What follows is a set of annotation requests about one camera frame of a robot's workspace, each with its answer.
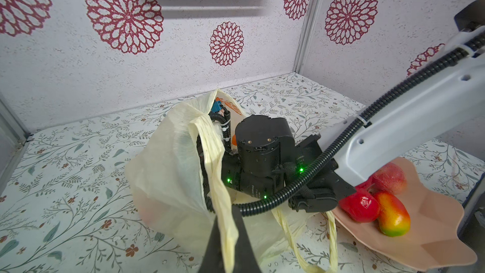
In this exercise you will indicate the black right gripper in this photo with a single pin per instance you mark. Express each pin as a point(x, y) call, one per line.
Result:
point(272, 168)

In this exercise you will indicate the cream plastic bag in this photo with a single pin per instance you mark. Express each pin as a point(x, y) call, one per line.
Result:
point(178, 190)

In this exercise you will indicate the dark red apple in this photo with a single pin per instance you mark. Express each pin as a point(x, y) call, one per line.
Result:
point(390, 178)

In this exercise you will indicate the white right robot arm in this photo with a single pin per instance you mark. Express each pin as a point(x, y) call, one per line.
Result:
point(438, 97)

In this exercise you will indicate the red yellow mango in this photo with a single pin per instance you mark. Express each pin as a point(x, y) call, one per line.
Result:
point(394, 219)

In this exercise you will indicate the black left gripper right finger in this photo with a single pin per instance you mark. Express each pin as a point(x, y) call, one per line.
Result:
point(245, 260)

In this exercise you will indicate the pink scalloped bowl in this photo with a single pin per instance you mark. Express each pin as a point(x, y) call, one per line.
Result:
point(432, 241)

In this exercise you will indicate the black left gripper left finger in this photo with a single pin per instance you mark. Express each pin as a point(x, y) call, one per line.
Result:
point(213, 260)

